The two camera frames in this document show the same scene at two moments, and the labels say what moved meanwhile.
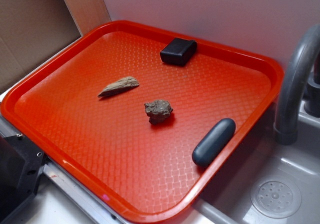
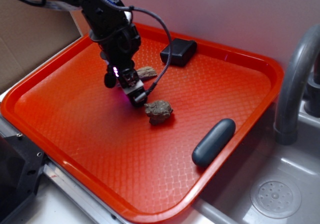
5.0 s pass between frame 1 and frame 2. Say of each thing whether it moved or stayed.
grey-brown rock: stayed
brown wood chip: moved
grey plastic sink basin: stayed
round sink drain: stayed
